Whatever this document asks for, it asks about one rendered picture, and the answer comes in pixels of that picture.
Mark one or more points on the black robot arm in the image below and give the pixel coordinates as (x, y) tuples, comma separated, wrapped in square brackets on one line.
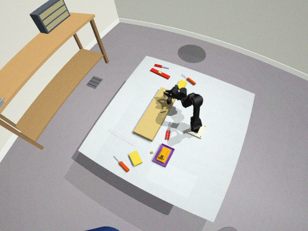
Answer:
[(191, 99)]

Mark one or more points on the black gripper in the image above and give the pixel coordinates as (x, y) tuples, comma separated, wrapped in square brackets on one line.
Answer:
[(169, 100)]

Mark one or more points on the beige panel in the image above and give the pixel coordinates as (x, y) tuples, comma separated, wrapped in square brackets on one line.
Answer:
[(153, 118)]

